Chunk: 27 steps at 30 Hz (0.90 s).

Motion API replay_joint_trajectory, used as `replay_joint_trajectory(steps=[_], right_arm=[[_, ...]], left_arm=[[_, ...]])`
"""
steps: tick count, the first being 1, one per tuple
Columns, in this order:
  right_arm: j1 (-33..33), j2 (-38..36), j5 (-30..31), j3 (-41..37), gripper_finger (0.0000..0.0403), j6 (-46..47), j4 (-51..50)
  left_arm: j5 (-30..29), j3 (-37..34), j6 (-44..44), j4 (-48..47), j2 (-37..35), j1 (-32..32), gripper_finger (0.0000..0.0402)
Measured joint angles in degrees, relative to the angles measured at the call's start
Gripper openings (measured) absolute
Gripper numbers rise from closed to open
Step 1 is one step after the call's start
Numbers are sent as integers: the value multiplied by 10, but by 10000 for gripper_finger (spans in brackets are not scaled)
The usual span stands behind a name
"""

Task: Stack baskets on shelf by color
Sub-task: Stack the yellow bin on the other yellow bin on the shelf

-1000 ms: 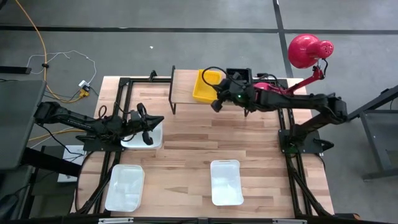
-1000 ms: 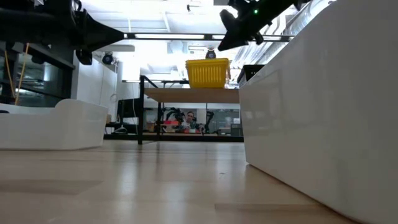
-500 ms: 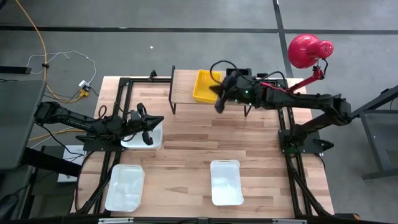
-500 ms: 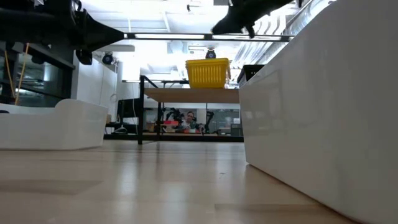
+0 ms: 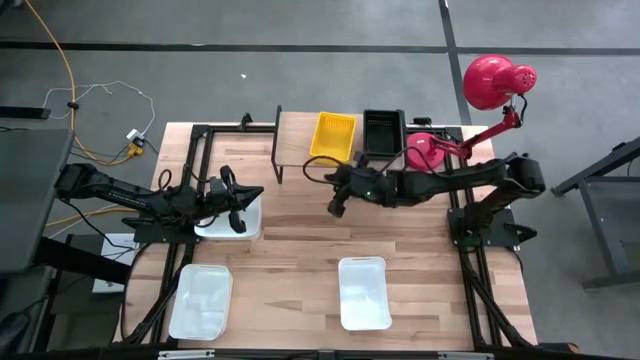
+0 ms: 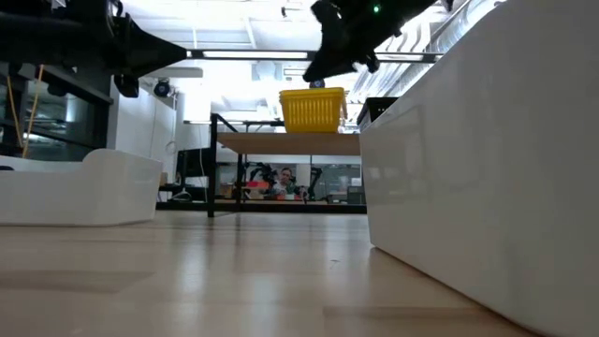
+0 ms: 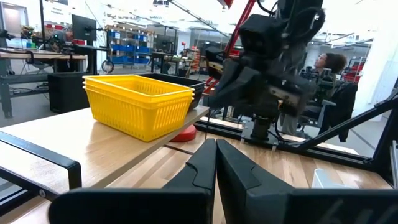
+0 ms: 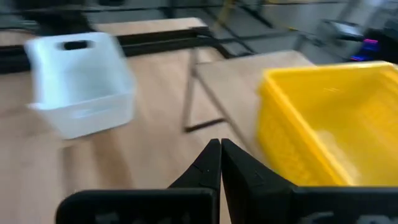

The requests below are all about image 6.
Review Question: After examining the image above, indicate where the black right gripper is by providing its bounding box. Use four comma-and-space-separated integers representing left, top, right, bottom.
302, 0, 439, 83

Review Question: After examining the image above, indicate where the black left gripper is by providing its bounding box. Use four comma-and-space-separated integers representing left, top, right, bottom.
0, 11, 188, 98

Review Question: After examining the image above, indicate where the yellow plastic mesh basket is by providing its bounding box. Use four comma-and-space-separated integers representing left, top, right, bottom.
279, 86, 348, 95
280, 91, 347, 134

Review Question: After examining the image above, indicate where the black plastic mesh basket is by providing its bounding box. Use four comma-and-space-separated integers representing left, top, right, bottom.
356, 95, 400, 133

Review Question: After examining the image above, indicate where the white glossy plastic bin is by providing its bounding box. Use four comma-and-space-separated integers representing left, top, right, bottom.
358, 0, 599, 337
0, 148, 164, 227

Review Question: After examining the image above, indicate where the white ceiling pipe bundle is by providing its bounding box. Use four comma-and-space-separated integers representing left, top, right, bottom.
348, 22, 436, 102

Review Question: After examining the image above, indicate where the dark glass partition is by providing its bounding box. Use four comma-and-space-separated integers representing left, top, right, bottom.
0, 65, 113, 151

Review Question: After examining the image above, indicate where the black computer monitor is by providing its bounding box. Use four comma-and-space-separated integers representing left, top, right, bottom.
176, 147, 212, 178

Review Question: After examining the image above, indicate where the person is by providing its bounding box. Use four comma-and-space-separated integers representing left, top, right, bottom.
273, 167, 300, 200

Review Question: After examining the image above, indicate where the wooden shelf with black frame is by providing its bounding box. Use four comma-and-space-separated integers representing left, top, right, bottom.
207, 111, 362, 219

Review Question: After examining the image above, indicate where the silver ventilation duct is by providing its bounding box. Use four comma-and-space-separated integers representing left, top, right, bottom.
430, 0, 502, 52

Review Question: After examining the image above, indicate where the yellow extension cable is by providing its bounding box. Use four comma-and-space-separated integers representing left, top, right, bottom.
7, 65, 44, 159

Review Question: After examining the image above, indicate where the black aluminium table frame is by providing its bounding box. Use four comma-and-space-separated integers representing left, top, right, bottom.
155, 199, 369, 215

